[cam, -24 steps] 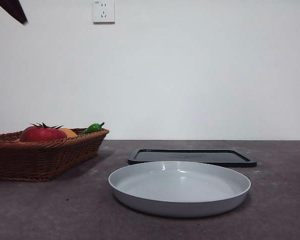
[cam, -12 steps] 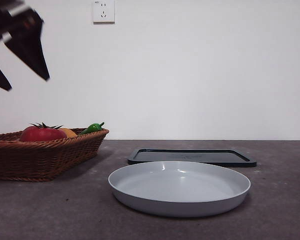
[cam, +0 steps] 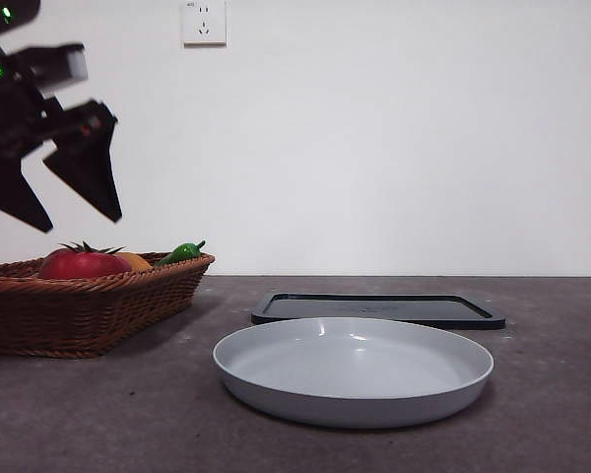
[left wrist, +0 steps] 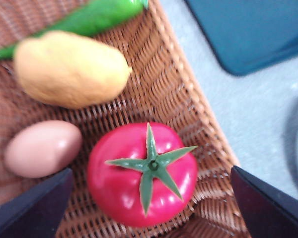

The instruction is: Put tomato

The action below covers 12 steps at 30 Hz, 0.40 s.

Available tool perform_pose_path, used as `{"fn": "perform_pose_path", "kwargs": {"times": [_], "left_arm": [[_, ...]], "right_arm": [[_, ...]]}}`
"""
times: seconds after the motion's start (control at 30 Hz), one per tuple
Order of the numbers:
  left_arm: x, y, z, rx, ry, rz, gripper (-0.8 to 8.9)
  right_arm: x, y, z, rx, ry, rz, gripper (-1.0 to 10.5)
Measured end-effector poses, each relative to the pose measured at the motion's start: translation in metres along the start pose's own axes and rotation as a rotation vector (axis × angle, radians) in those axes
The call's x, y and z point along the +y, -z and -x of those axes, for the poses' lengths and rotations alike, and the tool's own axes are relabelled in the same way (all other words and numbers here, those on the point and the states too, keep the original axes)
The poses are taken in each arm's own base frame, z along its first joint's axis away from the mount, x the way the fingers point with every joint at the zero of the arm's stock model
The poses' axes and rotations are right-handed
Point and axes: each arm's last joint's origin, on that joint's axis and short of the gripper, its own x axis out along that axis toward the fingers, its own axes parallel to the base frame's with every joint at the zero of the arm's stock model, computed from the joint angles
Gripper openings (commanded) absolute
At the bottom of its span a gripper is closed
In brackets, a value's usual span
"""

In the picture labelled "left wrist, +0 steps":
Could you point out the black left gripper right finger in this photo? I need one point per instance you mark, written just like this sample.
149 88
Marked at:
270 208

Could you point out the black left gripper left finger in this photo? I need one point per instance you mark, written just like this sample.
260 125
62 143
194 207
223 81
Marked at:
32 213

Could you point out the red tomato with green stem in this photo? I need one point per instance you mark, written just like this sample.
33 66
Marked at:
124 193

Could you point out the pinkish brown egg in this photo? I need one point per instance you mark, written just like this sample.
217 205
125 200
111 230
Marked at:
42 148

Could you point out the yellow-orange mango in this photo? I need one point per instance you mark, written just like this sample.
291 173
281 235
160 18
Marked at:
69 72

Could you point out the brown wicker basket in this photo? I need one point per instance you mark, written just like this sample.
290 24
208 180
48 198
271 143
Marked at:
159 84

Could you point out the dark rectangular cutting board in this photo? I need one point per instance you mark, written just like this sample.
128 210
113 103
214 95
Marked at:
253 32

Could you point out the green chili pepper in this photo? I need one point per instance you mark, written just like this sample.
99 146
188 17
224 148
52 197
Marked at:
96 17

